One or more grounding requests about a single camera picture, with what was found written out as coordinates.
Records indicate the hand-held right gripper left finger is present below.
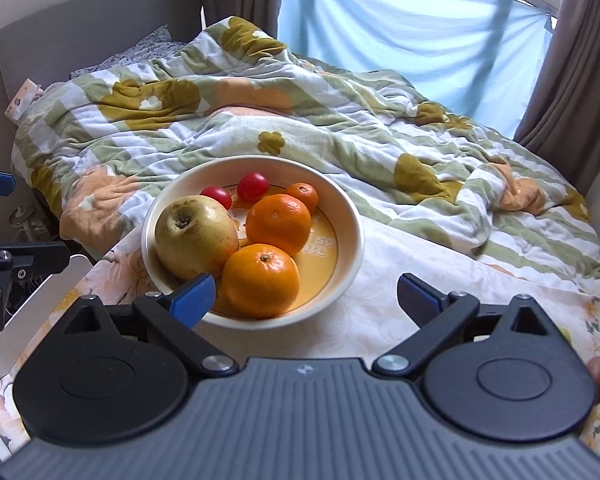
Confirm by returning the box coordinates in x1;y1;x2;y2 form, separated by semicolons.
60;272;240;380

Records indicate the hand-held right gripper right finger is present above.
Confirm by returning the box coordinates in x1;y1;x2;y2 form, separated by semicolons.
372;272;563;378

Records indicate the large yellow apple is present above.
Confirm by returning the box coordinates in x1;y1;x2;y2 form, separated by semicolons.
155;196;240;282

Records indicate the large orange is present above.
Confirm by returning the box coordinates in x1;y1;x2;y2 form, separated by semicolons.
245;194;313;258
222;243;300;319

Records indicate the cream bowl with chick print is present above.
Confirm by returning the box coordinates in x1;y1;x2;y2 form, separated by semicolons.
141;155;366;330

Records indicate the red cherry tomato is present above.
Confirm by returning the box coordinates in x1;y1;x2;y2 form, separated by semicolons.
237;172;269;202
200;186;232;211

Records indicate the small mandarin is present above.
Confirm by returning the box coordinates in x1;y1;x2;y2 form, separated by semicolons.
284;182;319;215

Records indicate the glass jar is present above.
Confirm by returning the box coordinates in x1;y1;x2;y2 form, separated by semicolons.
9;203;48;243

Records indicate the white floral tablecloth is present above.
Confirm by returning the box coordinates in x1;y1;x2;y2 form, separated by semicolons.
0;212;600;453

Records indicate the tissue pack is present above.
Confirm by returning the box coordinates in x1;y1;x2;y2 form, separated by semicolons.
7;79;42;122

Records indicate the grey bed headboard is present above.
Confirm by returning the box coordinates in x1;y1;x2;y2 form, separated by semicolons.
0;0;203;126

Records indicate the grey patterned pillow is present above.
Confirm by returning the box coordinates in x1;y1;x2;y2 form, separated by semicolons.
70;25;188;81

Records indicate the striped floral blanket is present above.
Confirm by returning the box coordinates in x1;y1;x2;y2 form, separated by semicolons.
10;16;600;297

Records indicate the light blue window cloth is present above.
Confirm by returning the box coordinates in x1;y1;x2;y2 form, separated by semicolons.
277;0;556;138

